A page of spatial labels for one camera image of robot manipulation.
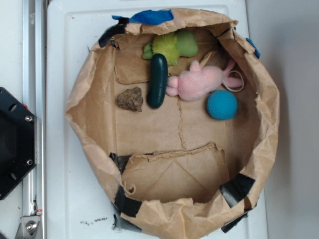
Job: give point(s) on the brown paper bag bin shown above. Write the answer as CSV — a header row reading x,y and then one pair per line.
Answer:
x,y
175,172

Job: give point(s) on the white plastic tray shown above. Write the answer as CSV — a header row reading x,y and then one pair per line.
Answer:
x,y
76,206

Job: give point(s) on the brown rock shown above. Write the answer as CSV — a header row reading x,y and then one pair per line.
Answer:
x,y
131,99

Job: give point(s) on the green plush toy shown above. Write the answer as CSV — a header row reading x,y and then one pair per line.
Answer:
x,y
172,45

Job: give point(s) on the metal corner bracket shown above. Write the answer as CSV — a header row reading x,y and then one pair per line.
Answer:
x,y
30,227

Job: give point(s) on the dark green toy cucumber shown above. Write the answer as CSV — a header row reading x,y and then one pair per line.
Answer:
x,y
158,81

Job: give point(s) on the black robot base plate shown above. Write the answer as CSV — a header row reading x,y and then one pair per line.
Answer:
x,y
17,142

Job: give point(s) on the blue crocheted ball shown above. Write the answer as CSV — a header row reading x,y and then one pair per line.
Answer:
x,y
222,105

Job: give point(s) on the aluminium extrusion rail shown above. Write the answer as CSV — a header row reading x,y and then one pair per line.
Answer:
x,y
34,42

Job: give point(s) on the pink plush bunny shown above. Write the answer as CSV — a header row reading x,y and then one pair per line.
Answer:
x,y
197,81

